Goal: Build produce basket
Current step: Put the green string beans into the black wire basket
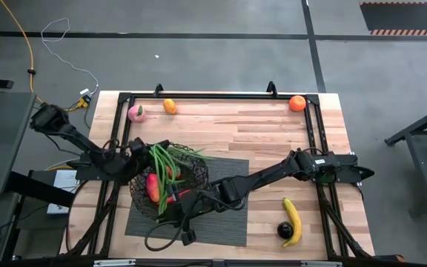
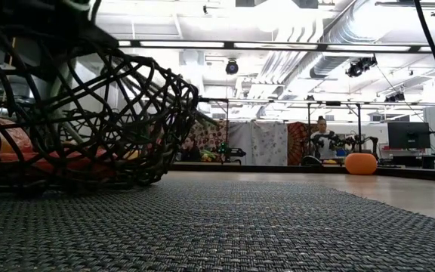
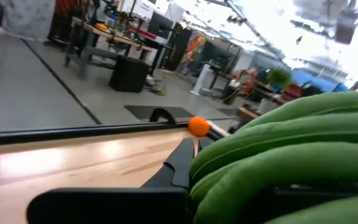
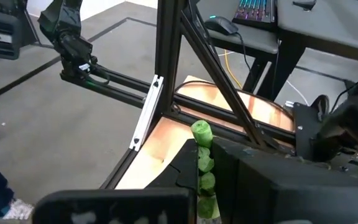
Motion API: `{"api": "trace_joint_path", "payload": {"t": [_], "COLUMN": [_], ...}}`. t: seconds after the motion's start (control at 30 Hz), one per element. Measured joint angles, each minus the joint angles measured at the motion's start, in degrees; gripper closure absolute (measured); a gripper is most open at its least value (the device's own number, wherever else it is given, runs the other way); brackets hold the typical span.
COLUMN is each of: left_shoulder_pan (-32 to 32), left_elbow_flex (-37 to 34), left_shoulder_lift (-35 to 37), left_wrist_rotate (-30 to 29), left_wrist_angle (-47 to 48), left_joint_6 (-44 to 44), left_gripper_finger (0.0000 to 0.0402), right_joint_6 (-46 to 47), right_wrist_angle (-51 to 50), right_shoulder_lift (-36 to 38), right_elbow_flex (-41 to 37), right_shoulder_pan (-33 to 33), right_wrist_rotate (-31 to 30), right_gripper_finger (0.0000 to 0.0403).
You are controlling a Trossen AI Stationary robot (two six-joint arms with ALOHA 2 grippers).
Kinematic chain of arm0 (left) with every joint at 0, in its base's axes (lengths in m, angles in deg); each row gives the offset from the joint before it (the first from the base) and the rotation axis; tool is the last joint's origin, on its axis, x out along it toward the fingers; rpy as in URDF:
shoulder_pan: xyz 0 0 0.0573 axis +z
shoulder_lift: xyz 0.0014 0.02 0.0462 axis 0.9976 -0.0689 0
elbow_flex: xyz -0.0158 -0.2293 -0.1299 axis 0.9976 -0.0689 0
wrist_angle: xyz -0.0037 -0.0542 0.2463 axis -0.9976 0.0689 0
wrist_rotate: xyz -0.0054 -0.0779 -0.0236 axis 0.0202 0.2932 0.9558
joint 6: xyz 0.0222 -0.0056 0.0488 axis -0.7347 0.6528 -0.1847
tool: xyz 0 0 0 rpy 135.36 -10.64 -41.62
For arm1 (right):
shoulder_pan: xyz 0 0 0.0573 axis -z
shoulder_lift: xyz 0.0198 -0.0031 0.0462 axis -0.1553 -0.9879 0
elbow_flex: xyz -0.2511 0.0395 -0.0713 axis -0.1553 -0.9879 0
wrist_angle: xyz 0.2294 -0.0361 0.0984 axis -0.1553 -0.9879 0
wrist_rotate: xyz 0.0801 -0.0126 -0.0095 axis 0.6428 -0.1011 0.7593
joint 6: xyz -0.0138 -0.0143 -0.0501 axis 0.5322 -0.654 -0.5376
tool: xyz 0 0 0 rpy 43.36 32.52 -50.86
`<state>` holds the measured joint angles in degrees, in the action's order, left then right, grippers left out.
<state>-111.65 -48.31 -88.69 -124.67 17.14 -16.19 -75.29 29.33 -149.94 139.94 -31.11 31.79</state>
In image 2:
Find orange fruit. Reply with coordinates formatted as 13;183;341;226
344;153;378;176

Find silver ventilation duct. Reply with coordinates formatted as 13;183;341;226
309;0;379;79

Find red chili pepper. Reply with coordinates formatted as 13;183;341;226
0;149;117;175

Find black computer monitor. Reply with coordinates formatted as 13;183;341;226
387;121;431;150

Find black ceiling camera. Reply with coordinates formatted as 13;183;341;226
225;59;239;76

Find black track light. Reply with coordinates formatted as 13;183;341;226
345;56;378;79

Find black aluminium table frame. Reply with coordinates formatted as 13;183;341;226
170;161;435;183

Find patterned hanging cloth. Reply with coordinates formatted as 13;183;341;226
188;119;229;163

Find black background robot arms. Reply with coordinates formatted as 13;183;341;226
311;132;380;156

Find red yellow mango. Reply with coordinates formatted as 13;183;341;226
0;117;34;156

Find red orange hanging cloth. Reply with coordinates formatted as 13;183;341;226
287;121;310;166

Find overhead light bar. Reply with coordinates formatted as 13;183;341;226
118;39;435;54

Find white patterned hanging sheet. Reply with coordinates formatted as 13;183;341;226
227;120;289;167

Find person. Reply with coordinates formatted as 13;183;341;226
180;136;202;163
310;116;338;160

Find grey woven placemat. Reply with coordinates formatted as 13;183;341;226
0;174;435;272

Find black wire basket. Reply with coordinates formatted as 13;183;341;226
0;14;199;193

